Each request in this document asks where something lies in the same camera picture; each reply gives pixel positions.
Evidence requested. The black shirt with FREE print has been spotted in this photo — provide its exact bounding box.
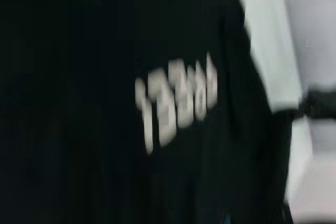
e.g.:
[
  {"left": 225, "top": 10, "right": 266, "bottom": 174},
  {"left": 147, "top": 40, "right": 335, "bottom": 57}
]
[{"left": 0, "top": 0, "right": 305, "bottom": 224}]

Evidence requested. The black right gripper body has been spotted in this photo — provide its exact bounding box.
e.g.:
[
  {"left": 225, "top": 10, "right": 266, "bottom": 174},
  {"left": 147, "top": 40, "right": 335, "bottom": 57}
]
[{"left": 301, "top": 84, "right": 336, "bottom": 119}]

